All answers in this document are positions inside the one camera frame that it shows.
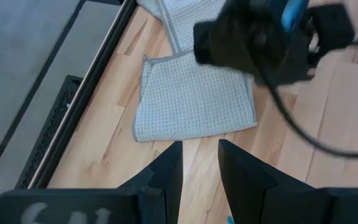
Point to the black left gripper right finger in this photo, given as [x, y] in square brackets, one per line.
[253, 193]

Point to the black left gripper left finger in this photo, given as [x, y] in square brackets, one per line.
[160, 186]

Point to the black perforated metal case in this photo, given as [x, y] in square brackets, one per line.
[48, 130]

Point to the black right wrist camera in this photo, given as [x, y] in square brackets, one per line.
[332, 26]

